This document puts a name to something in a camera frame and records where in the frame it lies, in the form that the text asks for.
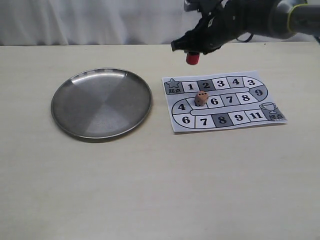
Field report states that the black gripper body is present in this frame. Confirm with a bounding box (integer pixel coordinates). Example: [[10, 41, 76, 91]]
[[184, 0, 276, 46]]

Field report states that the red cylinder game piece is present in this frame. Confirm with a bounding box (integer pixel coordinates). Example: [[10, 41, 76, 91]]
[[186, 52, 200, 65]]

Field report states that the wooden die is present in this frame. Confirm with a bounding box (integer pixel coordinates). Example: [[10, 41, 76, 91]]
[[194, 91, 209, 106]]

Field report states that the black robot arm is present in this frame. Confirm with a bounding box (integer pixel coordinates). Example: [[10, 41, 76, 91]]
[[171, 0, 320, 55]]

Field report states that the paper game board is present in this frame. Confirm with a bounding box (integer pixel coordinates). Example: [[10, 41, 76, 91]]
[[162, 71, 288, 133]]

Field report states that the round steel plate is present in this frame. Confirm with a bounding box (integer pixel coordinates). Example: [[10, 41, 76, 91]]
[[50, 67, 153, 142]]

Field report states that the white curtain backdrop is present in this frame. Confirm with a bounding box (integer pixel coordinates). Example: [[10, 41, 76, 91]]
[[0, 0, 320, 47]]

